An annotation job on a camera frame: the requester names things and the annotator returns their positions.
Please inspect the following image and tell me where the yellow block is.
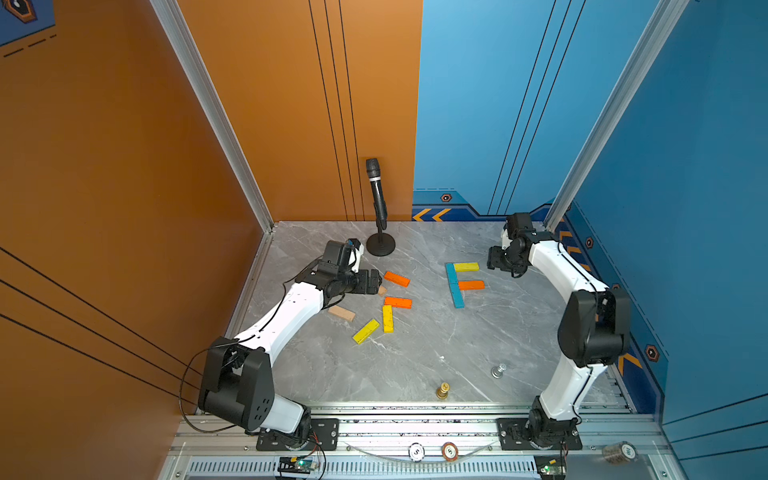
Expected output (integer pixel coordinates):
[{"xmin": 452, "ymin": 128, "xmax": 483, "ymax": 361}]
[
  {"xmin": 453, "ymin": 262, "xmax": 480, "ymax": 273},
  {"xmin": 382, "ymin": 305, "xmax": 394, "ymax": 333}
]

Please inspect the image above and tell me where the orange block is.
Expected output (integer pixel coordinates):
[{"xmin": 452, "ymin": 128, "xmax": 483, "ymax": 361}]
[
  {"xmin": 384, "ymin": 297, "xmax": 413, "ymax": 309},
  {"xmin": 458, "ymin": 280, "xmax": 485, "ymax": 291},
  {"xmin": 384, "ymin": 271, "xmax": 411, "ymax": 288}
]

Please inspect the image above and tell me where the teal block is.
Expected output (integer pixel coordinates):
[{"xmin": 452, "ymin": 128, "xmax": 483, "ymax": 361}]
[
  {"xmin": 449, "ymin": 284, "xmax": 465, "ymax": 309},
  {"xmin": 445, "ymin": 263, "xmax": 458, "ymax": 286}
]

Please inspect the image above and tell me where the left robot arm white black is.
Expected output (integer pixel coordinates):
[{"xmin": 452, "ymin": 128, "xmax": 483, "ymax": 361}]
[{"xmin": 198, "ymin": 262, "xmax": 382, "ymax": 442}]

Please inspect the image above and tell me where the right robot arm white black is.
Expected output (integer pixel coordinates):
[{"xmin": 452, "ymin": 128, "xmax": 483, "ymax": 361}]
[{"xmin": 487, "ymin": 224, "xmax": 631, "ymax": 447}]

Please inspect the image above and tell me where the yellow block upright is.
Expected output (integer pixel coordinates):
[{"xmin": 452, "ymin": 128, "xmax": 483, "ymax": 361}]
[{"xmin": 382, "ymin": 305, "xmax": 394, "ymax": 333}]

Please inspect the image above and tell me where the tan block lower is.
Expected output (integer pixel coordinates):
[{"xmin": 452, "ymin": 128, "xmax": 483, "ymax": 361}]
[{"xmin": 328, "ymin": 305, "xmax": 356, "ymax": 322}]

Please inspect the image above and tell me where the black microphone on stand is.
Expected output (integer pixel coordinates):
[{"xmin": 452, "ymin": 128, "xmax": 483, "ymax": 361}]
[{"xmin": 366, "ymin": 158, "xmax": 396, "ymax": 257}]

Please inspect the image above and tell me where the yellow block diagonal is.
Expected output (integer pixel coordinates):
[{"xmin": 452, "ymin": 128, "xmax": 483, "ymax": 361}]
[{"xmin": 353, "ymin": 319, "xmax": 380, "ymax": 345}]

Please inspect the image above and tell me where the silver cylinder weight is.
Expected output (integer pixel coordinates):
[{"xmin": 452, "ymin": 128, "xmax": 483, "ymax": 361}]
[{"xmin": 491, "ymin": 363, "xmax": 507, "ymax": 379}]

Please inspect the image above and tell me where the brass cylinder weight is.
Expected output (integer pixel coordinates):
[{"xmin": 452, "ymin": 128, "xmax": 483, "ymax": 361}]
[{"xmin": 436, "ymin": 382, "xmax": 450, "ymax": 400}]

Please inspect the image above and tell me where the white round disc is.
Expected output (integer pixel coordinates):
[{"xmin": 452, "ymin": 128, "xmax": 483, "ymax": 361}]
[{"xmin": 408, "ymin": 442, "xmax": 425, "ymax": 463}]

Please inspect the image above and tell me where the copper round disc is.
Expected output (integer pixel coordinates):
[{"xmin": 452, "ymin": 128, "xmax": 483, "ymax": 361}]
[{"xmin": 441, "ymin": 442, "xmax": 459, "ymax": 462}]

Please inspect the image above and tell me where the left green circuit board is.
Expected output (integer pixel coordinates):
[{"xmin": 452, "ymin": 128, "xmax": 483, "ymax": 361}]
[{"xmin": 276, "ymin": 456, "xmax": 319, "ymax": 478}]

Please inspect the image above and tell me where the green circuit board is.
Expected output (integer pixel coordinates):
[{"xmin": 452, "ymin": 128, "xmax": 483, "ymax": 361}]
[
  {"xmin": 276, "ymin": 456, "xmax": 319, "ymax": 478},
  {"xmin": 534, "ymin": 456, "xmax": 567, "ymax": 480}
]

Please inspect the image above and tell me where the right green circuit board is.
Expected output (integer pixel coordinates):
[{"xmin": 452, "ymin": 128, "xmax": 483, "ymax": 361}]
[{"xmin": 534, "ymin": 456, "xmax": 567, "ymax": 480}]

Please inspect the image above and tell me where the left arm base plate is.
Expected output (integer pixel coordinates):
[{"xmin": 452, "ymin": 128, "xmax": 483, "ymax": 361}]
[{"xmin": 256, "ymin": 418, "xmax": 340, "ymax": 452}]

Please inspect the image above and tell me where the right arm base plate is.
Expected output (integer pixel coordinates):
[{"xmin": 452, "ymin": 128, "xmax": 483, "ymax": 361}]
[{"xmin": 496, "ymin": 418, "xmax": 583, "ymax": 451}]

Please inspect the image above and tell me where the aluminium front rail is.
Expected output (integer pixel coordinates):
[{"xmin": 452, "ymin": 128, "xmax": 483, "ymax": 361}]
[{"xmin": 167, "ymin": 401, "xmax": 667, "ymax": 457}]

